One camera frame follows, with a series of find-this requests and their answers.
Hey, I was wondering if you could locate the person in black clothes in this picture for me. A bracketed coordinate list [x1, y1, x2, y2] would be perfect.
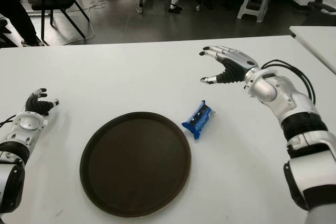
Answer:
[0, 0, 44, 47]

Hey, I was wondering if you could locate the blue Oreo cookie pack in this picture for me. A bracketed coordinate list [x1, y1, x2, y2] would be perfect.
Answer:
[181, 100, 216, 142]

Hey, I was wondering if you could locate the neighbouring white table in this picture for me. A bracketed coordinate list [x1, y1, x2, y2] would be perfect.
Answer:
[288, 26, 336, 75]

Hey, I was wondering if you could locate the black chair with curved armrest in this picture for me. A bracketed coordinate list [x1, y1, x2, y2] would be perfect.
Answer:
[306, 1, 336, 27]

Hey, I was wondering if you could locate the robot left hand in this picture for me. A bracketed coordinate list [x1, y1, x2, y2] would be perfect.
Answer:
[24, 88, 60, 116]

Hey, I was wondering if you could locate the black right forearm cable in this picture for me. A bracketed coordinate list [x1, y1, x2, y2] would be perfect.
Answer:
[261, 59, 318, 104]

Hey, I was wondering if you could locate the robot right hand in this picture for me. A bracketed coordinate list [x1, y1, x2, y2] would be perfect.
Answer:
[198, 45, 260, 86]

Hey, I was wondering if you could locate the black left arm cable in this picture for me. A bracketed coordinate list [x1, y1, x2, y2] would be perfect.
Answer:
[0, 115, 18, 127]

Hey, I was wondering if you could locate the round dark brown tray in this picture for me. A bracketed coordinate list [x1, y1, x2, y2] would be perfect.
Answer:
[80, 111, 192, 211]

